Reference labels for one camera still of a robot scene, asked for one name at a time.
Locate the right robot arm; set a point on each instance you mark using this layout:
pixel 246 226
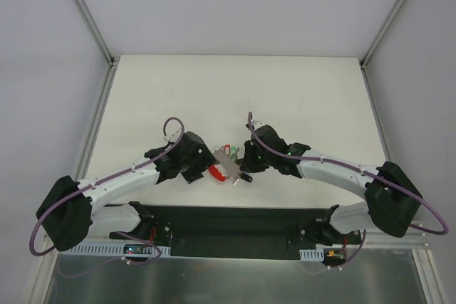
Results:
pixel 388 197

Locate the left aluminium frame post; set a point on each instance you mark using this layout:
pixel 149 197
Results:
pixel 94 31

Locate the black key fob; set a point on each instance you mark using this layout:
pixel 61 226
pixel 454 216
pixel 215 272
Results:
pixel 246 177

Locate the left white cable duct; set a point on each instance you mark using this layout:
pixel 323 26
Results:
pixel 112 249

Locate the metal key holder red handle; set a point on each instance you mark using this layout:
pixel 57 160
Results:
pixel 225 168

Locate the white cable duct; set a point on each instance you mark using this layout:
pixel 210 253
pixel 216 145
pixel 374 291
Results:
pixel 112 249
pixel 313 255

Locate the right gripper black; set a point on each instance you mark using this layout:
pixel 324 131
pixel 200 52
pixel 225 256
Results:
pixel 250 160

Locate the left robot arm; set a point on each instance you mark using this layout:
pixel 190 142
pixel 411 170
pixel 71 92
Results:
pixel 74 210

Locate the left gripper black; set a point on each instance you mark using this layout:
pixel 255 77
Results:
pixel 199 167

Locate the aluminium frame post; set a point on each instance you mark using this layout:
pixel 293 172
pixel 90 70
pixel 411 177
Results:
pixel 94 31
pixel 382 32

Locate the right aluminium frame post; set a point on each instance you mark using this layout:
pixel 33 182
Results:
pixel 382 32

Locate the red key tag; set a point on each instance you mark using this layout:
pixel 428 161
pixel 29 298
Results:
pixel 225 149

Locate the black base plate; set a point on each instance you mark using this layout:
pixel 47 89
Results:
pixel 229 232

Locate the right white cable duct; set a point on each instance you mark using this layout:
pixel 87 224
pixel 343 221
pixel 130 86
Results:
pixel 313 255

